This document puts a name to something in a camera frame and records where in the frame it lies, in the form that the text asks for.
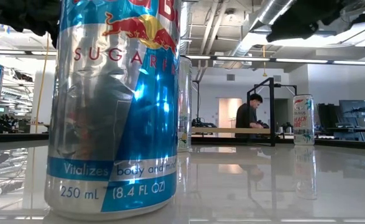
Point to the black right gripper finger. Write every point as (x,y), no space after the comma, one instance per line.
(291,29)

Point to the white Celsius Peach Vibe can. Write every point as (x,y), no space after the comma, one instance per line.
(303,119)

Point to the white Celsius can yellow-orange print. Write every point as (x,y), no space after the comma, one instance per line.
(186,104)

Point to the long ceiling light strip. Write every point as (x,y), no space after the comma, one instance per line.
(294,60)

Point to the person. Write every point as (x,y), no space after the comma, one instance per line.
(247,115)

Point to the black computer monitor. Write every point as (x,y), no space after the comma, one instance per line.
(354,109)

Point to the thin black pole stand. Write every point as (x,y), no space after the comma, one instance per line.
(197,102)

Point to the silver ceiling air duct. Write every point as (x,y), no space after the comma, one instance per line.
(253,28)

